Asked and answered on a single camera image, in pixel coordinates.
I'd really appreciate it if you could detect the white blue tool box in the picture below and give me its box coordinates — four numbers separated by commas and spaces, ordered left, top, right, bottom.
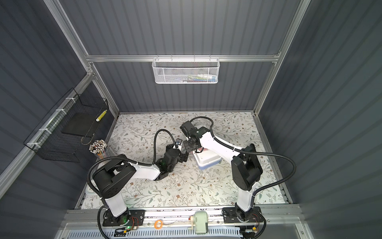
192, 147, 222, 170

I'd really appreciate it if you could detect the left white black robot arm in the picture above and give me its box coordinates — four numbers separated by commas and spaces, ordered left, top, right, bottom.
87, 129, 189, 218

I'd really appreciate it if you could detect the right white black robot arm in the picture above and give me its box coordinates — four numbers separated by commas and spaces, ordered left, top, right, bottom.
180, 116, 297, 222

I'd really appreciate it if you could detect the mint green device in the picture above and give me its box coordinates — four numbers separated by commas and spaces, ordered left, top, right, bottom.
190, 211, 209, 234

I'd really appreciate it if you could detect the yellow green marker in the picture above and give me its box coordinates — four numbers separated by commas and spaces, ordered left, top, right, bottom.
96, 110, 107, 122

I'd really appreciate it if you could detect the mint round clock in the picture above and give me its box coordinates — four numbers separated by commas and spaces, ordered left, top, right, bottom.
85, 184, 97, 196

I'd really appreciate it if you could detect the white wire wall basket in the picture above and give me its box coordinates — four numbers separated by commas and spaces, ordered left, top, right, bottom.
152, 56, 220, 84

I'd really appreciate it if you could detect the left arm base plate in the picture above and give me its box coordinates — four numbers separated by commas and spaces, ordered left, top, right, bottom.
102, 209, 146, 227

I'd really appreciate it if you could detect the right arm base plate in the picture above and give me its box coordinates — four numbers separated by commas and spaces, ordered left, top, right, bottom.
221, 207, 264, 224

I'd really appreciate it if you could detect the black wire side basket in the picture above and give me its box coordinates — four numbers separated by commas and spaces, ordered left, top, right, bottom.
24, 89, 109, 163

